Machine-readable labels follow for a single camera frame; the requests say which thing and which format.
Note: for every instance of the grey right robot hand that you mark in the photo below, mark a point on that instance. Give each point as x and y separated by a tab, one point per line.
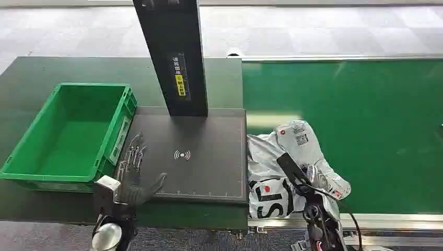
294	171

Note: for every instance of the white printed parcel bag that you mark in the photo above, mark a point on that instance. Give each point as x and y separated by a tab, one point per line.
266	166

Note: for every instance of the black scanner pad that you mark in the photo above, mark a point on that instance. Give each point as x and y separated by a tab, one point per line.
207	166

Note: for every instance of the black and yellow warning label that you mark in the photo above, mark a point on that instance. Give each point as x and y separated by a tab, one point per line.
180	79

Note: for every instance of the green conveyor belt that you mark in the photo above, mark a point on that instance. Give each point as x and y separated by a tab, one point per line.
373	131

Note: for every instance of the black scanner post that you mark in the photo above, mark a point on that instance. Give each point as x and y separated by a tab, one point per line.
173	31

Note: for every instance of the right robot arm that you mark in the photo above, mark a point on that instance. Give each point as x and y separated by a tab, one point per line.
320	221

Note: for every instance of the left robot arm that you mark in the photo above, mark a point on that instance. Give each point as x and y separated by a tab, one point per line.
109	232

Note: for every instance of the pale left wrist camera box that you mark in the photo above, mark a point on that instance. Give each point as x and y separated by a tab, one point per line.
105	188

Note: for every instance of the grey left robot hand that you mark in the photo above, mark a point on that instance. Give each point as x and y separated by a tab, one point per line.
135	190

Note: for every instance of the green plastic crate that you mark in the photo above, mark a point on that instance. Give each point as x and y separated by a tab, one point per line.
72	138

